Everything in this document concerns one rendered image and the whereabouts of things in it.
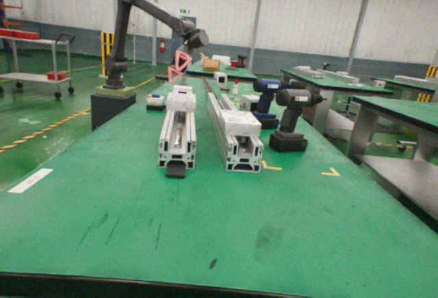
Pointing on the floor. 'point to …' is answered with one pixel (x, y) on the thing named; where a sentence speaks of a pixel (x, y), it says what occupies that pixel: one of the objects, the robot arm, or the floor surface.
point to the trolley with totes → (37, 75)
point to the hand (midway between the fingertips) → (174, 75)
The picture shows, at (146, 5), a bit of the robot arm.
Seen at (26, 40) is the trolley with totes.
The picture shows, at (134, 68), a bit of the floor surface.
